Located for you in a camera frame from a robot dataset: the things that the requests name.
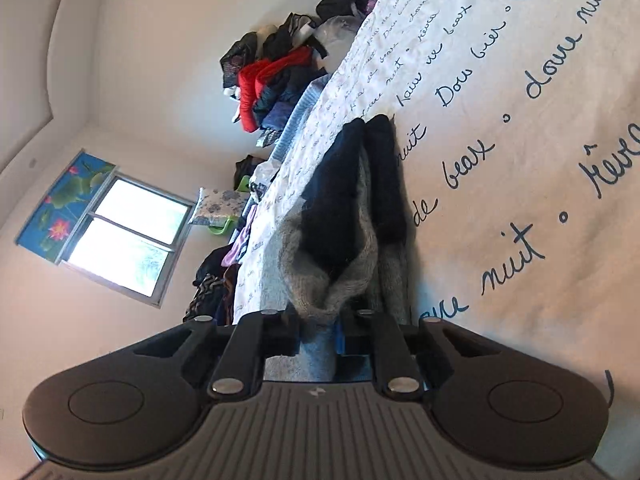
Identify floral white pillow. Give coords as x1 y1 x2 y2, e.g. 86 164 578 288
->
189 188 250 228

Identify black white zigzag garment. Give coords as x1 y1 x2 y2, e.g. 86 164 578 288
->
182 274 226 326

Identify aluminium sliding window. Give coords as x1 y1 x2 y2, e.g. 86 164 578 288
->
55 171 194 308

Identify lotus flower poster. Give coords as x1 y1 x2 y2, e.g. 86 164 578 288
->
16 151 115 262

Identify pile of dark clothes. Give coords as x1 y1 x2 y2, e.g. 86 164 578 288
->
219 0 378 148

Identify white plastic bag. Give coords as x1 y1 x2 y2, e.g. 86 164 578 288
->
248 159 281 203

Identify grey sweater navy sleeves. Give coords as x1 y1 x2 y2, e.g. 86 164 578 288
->
261 112 418 384

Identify light blue knitted blanket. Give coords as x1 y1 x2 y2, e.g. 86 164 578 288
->
268 74 331 164

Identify black backpack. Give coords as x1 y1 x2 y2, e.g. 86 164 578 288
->
316 0 371 22

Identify white script-print bedspread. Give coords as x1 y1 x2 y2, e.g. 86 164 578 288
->
235 0 639 478

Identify red puffer jacket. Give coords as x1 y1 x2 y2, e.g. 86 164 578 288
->
238 46 312 133

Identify purple garment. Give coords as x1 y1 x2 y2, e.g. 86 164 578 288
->
221 205 257 268

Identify brown garment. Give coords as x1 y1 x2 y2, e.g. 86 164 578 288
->
216 263 241 326

